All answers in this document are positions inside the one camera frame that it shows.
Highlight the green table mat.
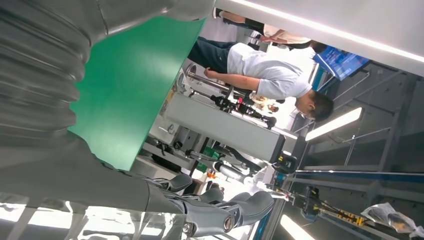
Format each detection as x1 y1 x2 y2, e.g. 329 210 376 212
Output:
67 15 207 172

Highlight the grey machine with column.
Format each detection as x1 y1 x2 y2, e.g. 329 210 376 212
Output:
145 92 299 167

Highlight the chrome stand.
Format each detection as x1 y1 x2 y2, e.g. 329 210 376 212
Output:
184 63 253 98

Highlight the black jointed device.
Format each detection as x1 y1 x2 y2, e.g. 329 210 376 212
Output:
210 95 278 130

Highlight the long ceiling lamp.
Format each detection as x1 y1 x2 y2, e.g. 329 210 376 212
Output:
304 106 364 142
279 214 316 240

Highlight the blue monitor screen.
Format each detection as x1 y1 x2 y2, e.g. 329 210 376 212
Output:
312 45 371 81

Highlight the clear plastic bag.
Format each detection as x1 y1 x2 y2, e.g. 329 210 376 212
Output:
360 202 424 239

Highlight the grey metal rack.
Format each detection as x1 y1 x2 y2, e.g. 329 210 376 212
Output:
294 62 424 240

